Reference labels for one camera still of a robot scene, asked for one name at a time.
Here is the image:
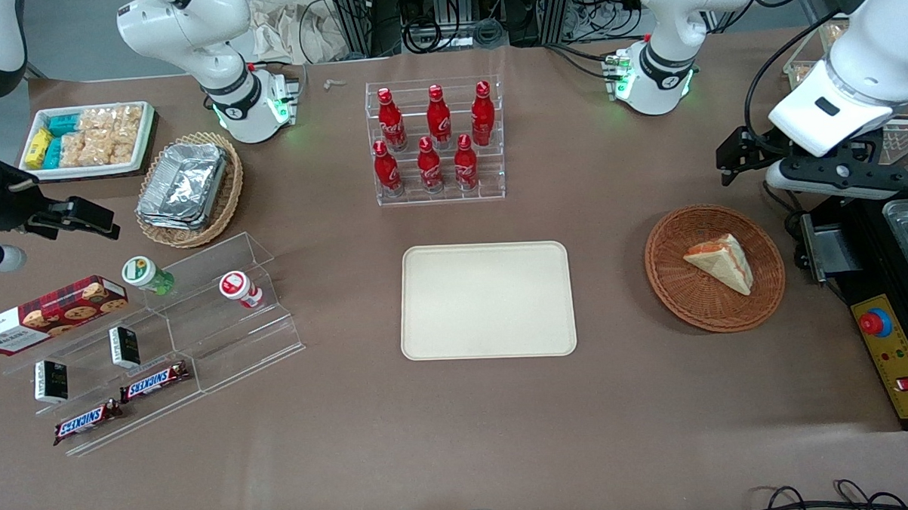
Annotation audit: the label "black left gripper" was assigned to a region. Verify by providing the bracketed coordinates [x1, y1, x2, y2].
[716, 121, 908, 206]

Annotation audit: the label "triangular sandwich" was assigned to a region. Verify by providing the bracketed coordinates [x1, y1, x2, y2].
[682, 232, 756, 298]

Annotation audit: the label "white rectangular snack tray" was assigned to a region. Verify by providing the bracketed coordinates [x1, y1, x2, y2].
[17, 101, 158, 182]

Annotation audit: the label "oval light wicker basket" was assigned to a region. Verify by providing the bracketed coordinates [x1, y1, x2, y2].
[132, 131, 246, 251]

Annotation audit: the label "round brown wicker basket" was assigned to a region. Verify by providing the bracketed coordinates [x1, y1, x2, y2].
[642, 202, 788, 336]

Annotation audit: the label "beige rectangular serving tray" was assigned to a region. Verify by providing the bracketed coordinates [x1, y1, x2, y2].
[398, 240, 578, 361]

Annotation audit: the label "yellow snack pack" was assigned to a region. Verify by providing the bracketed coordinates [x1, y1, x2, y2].
[23, 127, 54, 170]

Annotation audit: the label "green lid yogurt cup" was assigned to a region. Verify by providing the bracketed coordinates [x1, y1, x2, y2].
[121, 254, 176, 297]

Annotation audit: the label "red tartan cookie box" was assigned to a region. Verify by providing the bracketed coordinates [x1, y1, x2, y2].
[0, 274, 131, 356]

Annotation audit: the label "stacked aluminium foil trays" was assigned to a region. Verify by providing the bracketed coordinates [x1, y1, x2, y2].
[134, 140, 231, 233]

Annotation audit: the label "clear acrylic stepped stand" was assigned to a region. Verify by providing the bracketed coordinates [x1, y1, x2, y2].
[0, 287, 206, 460]
[140, 230, 309, 396]

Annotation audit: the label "small black white box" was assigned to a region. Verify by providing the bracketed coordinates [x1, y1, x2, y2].
[33, 359, 69, 404]
[109, 325, 142, 370]

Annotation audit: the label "black machine base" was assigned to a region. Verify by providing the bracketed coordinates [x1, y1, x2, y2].
[799, 186, 908, 312]

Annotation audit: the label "red lid yogurt cup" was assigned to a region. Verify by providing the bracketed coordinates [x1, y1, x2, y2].
[218, 269, 265, 312]

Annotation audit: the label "Snickers chocolate bar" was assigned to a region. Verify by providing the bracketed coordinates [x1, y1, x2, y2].
[51, 398, 125, 447]
[119, 361, 192, 403]

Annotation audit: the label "red cola bottle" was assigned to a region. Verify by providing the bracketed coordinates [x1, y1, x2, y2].
[417, 135, 445, 195]
[470, 80, 495, 147]
[377, 87, 408, 152]
[426, 83, 454, 149]
[453, 133, 480, 192]
[372, 139, 404, 198]

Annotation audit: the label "yellow black emergency stop box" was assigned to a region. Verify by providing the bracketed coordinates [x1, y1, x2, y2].
[851, 292, 908, 433]

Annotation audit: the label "beige cloth bag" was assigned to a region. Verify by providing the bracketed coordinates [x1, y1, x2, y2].
[248, 0, 351, 66]

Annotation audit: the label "clear acrylic bottle rack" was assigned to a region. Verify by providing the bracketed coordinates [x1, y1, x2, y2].
[364, 75, 506, 207]

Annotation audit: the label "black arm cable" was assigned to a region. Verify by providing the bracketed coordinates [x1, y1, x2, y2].
[740, 11, 850, 215]

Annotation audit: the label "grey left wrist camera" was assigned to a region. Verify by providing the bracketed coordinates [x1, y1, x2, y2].
[765, 158, 800, 194]

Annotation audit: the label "metal wire snack rack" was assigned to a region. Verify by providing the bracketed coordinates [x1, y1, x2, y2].
[782, 18, 855, 91]

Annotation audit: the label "grey metal bracket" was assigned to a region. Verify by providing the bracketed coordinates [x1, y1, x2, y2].
[799, 210, 863, 285]

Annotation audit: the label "aluminium frame with cables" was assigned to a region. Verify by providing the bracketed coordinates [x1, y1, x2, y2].
[328, 0, 644, 60]

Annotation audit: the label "black floor cable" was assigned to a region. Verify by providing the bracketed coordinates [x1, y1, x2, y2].
[734, 478, 908, 510]

